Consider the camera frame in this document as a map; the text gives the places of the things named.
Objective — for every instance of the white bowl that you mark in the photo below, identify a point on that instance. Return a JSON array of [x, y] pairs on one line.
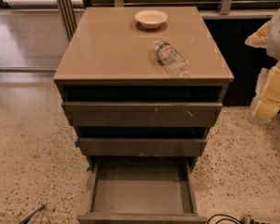
[[151, 18]]

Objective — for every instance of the grey middle drawer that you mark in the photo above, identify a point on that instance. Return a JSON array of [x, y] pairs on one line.
[[142, 147]]

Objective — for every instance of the grey plug connector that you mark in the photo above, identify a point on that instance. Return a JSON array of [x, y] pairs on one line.
[[247, 219]]

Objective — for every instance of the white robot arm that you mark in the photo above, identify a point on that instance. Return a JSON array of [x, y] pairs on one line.
[[273, 37]]

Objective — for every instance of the tan drawer cabinet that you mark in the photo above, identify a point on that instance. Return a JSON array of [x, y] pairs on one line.
[[111, 58]]

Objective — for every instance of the grey top drawer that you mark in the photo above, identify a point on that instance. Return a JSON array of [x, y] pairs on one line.
[[138, 114]]

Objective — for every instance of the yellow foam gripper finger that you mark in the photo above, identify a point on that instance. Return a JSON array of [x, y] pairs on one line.
[[258, 39], [266, 103]]

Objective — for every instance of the metal rod on floor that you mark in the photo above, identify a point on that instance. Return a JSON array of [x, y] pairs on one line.
[[26, 219]]

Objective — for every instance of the grey open bottom drawer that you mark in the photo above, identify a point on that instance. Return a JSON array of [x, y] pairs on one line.
[[141, 191]]

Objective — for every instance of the clear plastic water bottle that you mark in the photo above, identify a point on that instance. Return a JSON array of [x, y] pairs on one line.
[[176, 65]]

